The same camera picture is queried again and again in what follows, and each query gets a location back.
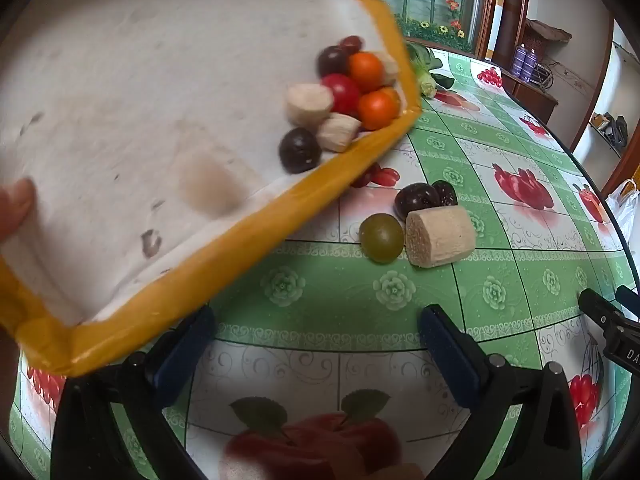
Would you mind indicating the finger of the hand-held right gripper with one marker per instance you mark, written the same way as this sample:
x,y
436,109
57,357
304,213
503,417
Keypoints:
x,y
597,307
631,300

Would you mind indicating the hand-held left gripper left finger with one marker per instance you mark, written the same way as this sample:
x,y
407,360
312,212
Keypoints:
x,y
185,345

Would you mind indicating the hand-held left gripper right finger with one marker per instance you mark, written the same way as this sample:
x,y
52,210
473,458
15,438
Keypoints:
x,y
450,355

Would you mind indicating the large beige sugarcane chunk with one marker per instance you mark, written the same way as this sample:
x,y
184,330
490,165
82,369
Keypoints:
x,y
439,236

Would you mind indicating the orange tomato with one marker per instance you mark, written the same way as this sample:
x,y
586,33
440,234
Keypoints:
x,y
366,70
377,109

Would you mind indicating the yellow tray with white liner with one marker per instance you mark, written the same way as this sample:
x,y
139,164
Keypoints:
x,y
150,85

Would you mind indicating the white plastic bag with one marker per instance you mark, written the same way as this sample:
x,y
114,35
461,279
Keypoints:
x,y
625,210

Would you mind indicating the green round fruit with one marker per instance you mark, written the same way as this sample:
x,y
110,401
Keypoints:
x,y
381,237

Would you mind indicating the green fruit-print tablecloth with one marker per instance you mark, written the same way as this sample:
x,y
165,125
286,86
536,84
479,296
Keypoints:
x,y
310,285

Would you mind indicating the dark shoes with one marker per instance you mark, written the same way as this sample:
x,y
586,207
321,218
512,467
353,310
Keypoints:
x,y
612,127

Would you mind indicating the purple bottle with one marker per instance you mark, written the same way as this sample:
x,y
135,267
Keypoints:
x,y
531,64
520,60

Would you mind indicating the red tomato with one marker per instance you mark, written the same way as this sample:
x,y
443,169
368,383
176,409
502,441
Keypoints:
x,y
342,92

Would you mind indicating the green bok choy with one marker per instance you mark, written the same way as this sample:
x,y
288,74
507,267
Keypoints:
x,y
420,67

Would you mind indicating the wooden cabinet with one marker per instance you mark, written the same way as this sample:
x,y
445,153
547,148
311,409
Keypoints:
x,y
515,5

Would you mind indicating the small dark red fruit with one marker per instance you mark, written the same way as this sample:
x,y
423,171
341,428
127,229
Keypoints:
x,y
351,43

